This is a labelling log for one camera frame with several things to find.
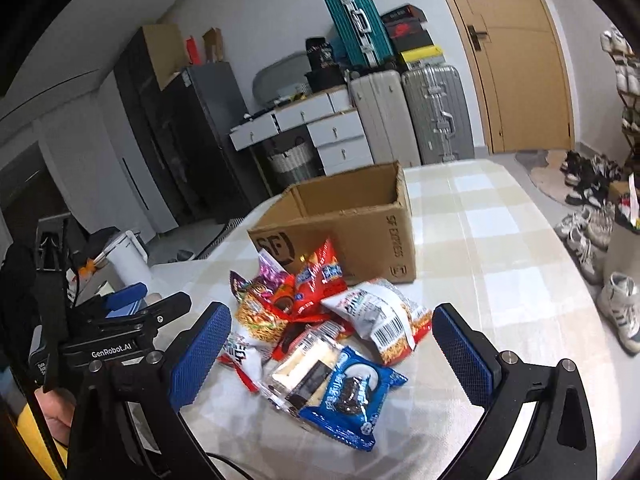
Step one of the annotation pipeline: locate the white and red snack packet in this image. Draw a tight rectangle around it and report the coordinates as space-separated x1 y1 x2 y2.
217 330 273 394

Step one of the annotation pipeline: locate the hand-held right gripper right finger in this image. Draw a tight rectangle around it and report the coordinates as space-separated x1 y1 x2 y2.
431 302 598 480

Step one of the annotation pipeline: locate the wooden door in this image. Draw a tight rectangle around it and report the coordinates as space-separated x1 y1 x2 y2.
425 0 576 156

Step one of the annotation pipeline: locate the white drawer desk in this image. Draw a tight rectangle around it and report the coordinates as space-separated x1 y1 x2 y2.
230 85 376 177

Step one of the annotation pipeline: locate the plain black shoe box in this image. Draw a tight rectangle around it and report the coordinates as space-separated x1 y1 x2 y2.
392 30 437 54

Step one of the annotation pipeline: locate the white wardrobe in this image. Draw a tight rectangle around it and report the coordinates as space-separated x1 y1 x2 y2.
37 102 179 239

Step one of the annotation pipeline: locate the grey floor mat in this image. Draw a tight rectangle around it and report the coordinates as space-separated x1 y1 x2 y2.
515 149 552 171

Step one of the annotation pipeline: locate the purple snack packet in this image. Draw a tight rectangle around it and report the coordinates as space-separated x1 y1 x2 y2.
256 249 297 293

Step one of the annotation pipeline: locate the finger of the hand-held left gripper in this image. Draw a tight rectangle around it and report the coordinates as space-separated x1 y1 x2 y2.
96 282 150 316
107 291 194 332

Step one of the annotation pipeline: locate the black cable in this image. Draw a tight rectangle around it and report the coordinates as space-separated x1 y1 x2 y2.
205 452 262 480

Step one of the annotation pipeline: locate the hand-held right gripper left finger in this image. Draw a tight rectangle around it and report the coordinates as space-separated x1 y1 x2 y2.
66 301 234 480

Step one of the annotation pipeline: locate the white noodle snack bag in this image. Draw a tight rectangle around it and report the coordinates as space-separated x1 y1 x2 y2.
320 277 434 367

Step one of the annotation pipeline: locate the yellow noodle snack packet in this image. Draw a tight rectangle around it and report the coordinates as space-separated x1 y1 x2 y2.
228 270 301 346

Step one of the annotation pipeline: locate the clear cake packet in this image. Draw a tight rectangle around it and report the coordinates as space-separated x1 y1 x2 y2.
260 327 347 413

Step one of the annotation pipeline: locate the beige suitcase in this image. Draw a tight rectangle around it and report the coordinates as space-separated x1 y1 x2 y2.
348 70 422 168

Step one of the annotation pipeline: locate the pile of sneakers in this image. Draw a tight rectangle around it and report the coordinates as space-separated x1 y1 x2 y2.
552 150 640 356

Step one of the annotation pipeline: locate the white trash bin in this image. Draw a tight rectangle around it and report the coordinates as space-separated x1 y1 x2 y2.
102 230 154 301

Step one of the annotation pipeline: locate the silver suitcase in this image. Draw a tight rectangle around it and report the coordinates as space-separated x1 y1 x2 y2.
401 64 476 165

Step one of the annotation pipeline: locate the red cone snack bag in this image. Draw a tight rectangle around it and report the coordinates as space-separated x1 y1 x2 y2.
292 239 349 321

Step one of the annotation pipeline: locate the blue cookie packet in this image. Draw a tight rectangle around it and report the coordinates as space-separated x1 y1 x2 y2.
298 345 409 452

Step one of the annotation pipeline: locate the brown cardboard box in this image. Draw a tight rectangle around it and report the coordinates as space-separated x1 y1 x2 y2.
247 161 417 286

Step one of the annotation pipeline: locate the red and black shoe box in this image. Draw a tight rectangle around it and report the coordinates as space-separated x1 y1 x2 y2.
387 19 431 41

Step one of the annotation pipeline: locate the yellow and black shoe box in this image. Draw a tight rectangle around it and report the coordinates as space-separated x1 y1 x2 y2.
397 45 445 64

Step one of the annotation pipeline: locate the round beige floor mat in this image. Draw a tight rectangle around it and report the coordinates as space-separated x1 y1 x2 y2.
530 152 587 206

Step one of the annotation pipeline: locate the grey oval tray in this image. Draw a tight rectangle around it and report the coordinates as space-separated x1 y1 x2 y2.
252 52 313 107

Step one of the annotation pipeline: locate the person's left forearm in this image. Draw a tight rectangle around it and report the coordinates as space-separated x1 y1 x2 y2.
17 390 76 478

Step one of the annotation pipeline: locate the shoe rack with shoes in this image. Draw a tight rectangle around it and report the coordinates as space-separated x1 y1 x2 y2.
600 25 640 161

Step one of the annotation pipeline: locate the small open cardboard box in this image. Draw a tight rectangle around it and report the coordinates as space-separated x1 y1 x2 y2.
201 27 225 64

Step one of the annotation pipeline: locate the teal suitcase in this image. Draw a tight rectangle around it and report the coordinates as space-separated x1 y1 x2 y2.
323 0 396 69

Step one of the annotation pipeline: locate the black shoe box orange edge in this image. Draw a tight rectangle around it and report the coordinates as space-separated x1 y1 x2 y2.
381 5 429 24

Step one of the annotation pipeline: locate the grey wicker basket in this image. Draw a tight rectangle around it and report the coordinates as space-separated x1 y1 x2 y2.
265 137 321 189

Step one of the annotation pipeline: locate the large cardboard box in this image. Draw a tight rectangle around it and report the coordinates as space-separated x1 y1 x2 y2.
141 24 189 91

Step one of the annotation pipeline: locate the grey box with paper roll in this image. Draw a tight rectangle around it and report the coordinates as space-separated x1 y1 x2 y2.
80 260 127 307

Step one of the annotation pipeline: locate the tall black cabinet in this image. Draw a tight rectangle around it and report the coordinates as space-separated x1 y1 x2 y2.
114 25 201 217

